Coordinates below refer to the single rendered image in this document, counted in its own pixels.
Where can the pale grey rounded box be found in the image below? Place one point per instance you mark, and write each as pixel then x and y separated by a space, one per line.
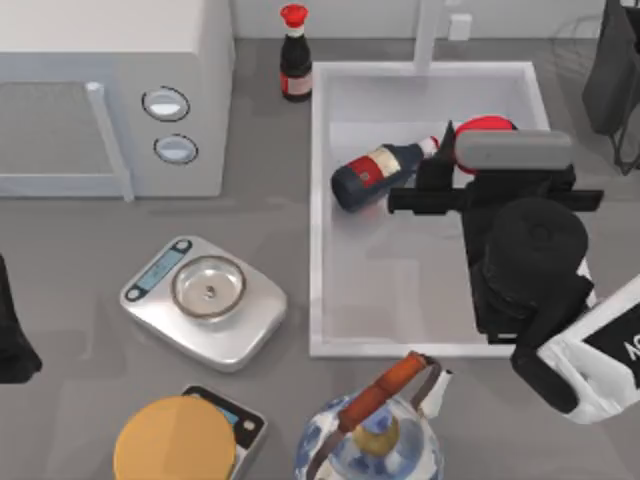
pixel 515 149

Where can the dark bottle red white label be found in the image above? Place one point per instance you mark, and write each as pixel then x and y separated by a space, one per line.
pixel 372 175

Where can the red and white cup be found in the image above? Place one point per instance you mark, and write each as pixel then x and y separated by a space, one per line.
pixel 487 122

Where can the white sink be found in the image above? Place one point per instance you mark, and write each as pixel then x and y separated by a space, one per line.
pixel 400 280

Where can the tall white tap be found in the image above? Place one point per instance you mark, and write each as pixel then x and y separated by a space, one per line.
pixel 427 35

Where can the small white tap lever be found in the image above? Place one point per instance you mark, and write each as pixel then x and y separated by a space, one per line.
pixel 460 26

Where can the dark grey stand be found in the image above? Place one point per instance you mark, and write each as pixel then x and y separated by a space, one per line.
pixel 612 65

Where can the dark bottle with red cap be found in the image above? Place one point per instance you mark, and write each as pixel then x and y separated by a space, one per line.
pixel 295 65

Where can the pale microwave oven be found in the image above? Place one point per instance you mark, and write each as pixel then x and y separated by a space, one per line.
pixel 210 75

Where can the small round microwave knob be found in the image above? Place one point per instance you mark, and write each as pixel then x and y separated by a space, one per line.
pixel 175 148

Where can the silver kitchen scale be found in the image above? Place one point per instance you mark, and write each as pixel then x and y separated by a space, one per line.
pixel 205 305

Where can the blue and white teapot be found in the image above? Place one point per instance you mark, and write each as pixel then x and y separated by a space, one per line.
pixel 375 440

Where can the large round microwave knob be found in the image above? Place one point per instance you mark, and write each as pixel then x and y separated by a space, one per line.
pixel 165 104

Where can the scale with yellow round plate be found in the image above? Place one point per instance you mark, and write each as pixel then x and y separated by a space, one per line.
pixel 175 440

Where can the grey microwave door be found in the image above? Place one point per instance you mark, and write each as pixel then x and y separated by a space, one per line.
pixel 45 130

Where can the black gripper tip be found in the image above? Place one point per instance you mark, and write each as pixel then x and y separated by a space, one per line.
pixel 12 330

